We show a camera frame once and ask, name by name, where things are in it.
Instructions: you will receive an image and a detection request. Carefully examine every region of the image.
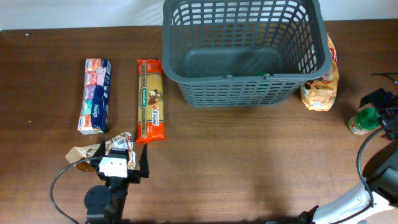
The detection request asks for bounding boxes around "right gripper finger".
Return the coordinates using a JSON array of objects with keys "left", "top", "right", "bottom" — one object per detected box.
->
[
  {"left": 377, "top": 108, "right": 397, "bottom": 140},
  {"left": 359, "top": 88, "right": 394, "bottom": 109}
]

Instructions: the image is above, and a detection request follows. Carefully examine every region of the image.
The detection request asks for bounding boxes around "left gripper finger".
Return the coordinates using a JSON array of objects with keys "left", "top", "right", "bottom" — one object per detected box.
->
[
  {"left": 139, "top": 144, "right": 150, "bottom": 178},
  {"left": 93, "top": 140, "right": 106, "bottom": 157}
]

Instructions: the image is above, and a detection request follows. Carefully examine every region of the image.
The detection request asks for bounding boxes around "green lid spice jar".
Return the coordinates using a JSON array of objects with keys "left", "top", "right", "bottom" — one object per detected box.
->
[{"left": 348, "top": 108, "right": 380, "bottom": 135}]

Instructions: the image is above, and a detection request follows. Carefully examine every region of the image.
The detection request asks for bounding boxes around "orange snack bag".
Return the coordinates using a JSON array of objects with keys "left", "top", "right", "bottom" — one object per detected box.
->
[{"left": 300, "top": 34, "right": 340, "bottom": 111}]

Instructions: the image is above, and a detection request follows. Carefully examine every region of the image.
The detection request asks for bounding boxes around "green lid pale jar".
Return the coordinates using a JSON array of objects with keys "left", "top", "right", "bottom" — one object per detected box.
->
[{"left": 255, "top": 72, "right": 271, "bottom": 94}]

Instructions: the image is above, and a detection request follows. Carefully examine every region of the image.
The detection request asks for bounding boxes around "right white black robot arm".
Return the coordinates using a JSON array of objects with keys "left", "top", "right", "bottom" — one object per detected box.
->
[{"left": 295, "top": 88, "right": 397, "bottom": 224}]

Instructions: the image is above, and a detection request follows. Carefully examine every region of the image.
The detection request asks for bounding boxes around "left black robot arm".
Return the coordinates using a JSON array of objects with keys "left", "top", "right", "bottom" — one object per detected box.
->
[{"left": 84, "top": 141, "right": 150, "bottom": 224}]

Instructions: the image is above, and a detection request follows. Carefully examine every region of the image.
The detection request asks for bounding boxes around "brown patterned snack pouch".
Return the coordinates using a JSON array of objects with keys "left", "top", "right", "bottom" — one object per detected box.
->
[{"left": 65, "top": 132, "right": 136, "bottom": 170}]

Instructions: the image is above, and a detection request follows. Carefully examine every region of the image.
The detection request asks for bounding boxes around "Kleenex tissue multipack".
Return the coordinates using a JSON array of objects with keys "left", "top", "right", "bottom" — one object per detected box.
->
[{"left": 77, "top": 58, "right": 111, "bottom": 134}]

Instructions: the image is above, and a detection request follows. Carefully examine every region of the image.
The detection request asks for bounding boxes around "San Remo spaghetti packet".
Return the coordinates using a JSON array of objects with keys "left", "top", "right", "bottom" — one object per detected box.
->
[{"left": 136, "top": 59, "right": 166, "bottom": 144}]

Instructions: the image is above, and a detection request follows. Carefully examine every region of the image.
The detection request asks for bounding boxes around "grey plastic basket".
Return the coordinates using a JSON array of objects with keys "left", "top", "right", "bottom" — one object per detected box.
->
[{"left": 162, "top": 0, "right": 331, "bottom": 108}]

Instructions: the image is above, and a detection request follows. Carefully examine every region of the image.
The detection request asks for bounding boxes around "right black cable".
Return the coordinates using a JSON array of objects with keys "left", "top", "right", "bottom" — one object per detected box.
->
[{"left": 329, "top": 73, "right": 398, "bottom": 224}]

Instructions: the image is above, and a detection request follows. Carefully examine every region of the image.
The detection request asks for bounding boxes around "black cable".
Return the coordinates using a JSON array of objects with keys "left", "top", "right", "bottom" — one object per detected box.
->
[
  {"left": 50, "top": 156, "right": 100, "bottom": 224},
  {"left": 329, "top": 73, "right": 398, "bottom": 224}
]

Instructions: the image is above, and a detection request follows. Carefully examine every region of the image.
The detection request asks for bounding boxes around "left black cable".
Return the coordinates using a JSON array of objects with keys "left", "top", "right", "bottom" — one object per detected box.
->
[{"left": 50, "top": 156, "right": 100, "bottom": 224}]

